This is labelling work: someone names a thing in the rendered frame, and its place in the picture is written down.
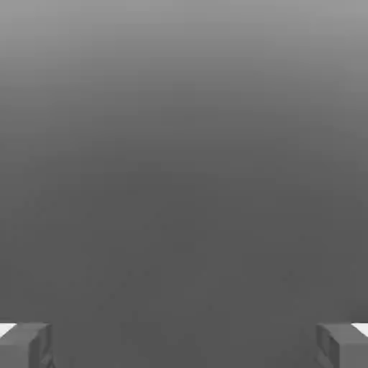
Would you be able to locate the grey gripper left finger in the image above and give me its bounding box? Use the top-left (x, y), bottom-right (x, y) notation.
top-left (0, 321), bottom-right (55, 368)

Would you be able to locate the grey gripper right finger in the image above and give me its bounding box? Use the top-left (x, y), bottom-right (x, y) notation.
top-left (313, 321), bottom-right (368, 368)

